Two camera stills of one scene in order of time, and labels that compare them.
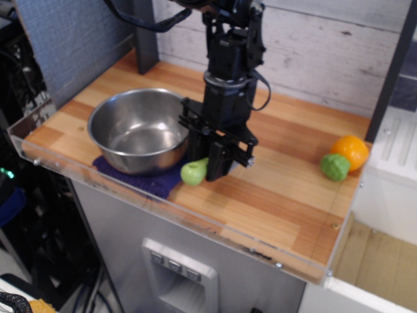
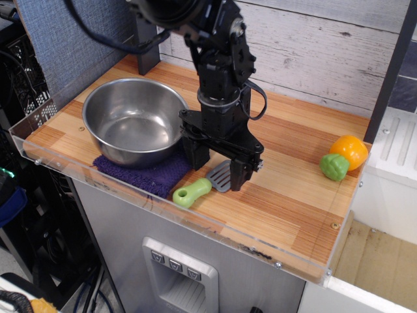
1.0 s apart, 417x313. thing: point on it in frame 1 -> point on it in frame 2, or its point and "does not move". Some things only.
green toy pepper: [335, 167] does not move
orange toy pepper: [354, 148] does not move
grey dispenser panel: [178, 283] does not move
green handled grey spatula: [194, 173] -> [218, 177]
